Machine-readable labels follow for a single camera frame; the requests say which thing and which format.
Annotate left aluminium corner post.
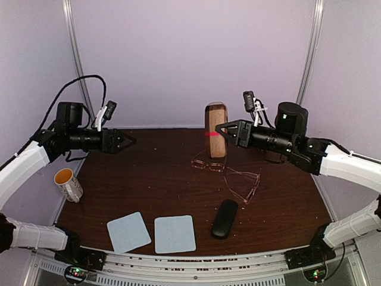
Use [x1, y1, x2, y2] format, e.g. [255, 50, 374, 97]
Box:
[62, 0, 95, 119]

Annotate right aluminium corner post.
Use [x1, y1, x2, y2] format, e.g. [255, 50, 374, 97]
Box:
[296, 0, 324, 105]

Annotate front aluminium rail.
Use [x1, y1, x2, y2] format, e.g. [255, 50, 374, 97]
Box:
[29, 238, 367, 286]

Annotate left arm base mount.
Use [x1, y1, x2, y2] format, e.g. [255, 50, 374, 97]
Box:
[53, 228, 106, 285]

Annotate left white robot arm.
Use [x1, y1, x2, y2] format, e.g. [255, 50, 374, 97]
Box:
[1, 101, 136, 265]

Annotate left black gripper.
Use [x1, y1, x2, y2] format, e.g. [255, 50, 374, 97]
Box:
[67, 126, 136, 154]

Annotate pink thin frame glasses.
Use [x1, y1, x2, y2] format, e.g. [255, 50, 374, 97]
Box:
[223, 167, 261, 204]

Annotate patterned white mug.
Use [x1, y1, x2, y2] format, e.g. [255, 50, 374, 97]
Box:
[54, 168, 83, 203]

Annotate black glasses case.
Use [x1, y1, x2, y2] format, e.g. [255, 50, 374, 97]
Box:
[211, 200, 238, 239]

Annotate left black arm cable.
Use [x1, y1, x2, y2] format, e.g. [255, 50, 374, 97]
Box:
[38, 75, 108, 141]

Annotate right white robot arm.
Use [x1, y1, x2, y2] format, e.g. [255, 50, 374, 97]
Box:
[216, 102, 380, 263]

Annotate aluminium corner post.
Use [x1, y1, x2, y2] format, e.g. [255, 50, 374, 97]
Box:
[62, 0, 95, 119]
[296, 0, 324, 105]

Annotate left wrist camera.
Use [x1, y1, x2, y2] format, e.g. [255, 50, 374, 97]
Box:
[93, 101, 117, 132]

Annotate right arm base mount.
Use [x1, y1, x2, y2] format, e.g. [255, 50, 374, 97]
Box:
[285, 223, 346, 285]

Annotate blue cleaning cloth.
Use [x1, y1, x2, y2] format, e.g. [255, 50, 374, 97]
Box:
[107, 212, 152, 254]
[154, 214, 196, 254]

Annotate tan glasses case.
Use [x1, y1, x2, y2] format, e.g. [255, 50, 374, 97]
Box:
[204, 101, 228, 158]

